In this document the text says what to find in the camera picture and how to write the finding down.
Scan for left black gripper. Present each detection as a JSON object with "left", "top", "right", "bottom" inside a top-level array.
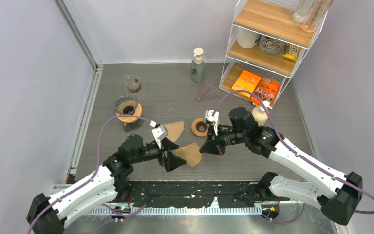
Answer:
[{"left": 131, "top": 137, "right": 186, "bottom": 171}]

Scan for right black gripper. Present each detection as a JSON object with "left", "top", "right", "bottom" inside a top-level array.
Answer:
[{"left": 200, "top": 122, "right": 248, "bottom": 156}]

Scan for large wooden ring holder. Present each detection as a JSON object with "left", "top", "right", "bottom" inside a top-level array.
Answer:
[{"left": 116, "top": 103, "right": 142, "bottom": 124}]

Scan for dark ribbed glass dripper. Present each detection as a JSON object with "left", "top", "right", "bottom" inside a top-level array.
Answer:
[{"left": 114, "top": 95, "right": 139, "bottom": 115}]

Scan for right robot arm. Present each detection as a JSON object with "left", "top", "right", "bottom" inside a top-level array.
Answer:
[{"left": 200, "top": 107, "right": 363, "bottom": 225}]

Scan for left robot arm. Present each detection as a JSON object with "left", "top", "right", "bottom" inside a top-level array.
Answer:
[{"left": 26, "top": 135, "right": 187, "bottom": 234}]

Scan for pink glass dripper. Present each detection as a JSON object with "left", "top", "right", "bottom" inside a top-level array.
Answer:
[{"left": 196, "top": 81, "right": 218, "bottom": 102}]

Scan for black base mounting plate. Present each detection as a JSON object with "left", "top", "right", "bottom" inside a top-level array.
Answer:
[{"left": 113, "top": 181, "right": 289, "bottom": 208}]

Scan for glass carafe server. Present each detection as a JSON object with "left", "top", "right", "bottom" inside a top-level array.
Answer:
[{"left": 123, "top": 118, "right": 144, "bottom": 132}]

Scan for cream pump bottle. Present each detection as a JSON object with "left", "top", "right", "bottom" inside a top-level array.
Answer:
[{"left": 251, "top": 106, "right": 269, "bottom": 126}]

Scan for orange box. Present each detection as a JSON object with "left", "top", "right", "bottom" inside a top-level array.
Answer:
[{"left": 231, "top": 70, "right": 262, "bottom": 93}]

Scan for small glass with wood band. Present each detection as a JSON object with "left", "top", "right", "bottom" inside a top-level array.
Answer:
[{"left": 125, "top": 75, "right": 142, "bottom": 93}]

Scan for orange snack packet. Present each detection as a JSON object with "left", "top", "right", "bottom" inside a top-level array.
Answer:
[{"left": 254, "top": 78, "right": 281, "bottom": 106}]

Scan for green pump bottle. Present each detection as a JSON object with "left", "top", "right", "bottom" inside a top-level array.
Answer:
[{"left": 190, "top": 47, "right": 205, "bottom": 83}]

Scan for white paper roll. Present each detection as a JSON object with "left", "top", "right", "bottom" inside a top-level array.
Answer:
[{"left": 236, "top": 28, "right": 260, "bottom": 49}]

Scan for cartoon printed tin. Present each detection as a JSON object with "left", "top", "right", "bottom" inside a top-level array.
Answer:
[{"left": 259, "top": 35, "right": 285, "bottom": 54}]

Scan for yellow snack bag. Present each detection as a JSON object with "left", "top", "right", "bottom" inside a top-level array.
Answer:
[{"left": 282, "top": 43, "right": 301, "bottom": 62}]

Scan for clear glass bottle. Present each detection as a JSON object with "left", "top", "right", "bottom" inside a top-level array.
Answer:
[{"left": 292, "top": 0, "right": 314, "bottom": 23}]

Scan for small wooden ring holder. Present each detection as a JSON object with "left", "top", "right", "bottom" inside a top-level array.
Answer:
[{"left": 191, "top": 117, "right": 209, "bottom": 137}]

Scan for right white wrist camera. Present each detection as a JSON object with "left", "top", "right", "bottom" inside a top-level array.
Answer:
[{"left": 203, "top": 110, "right": 219, "bottom": 136}]

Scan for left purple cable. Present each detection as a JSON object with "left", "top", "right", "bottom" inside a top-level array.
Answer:
[{"left": 27, "top": 115, "right": 157, "bottom": 234}]

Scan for aluminium frame rail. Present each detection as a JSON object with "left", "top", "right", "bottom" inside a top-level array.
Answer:
[{"left": 55, "top": 0, "right": 104, "bottom": 175}]

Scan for white wire wooden shelf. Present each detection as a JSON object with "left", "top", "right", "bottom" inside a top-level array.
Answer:
[{"left": 219, "top": 0, "right": 326, "bottom": 98}]

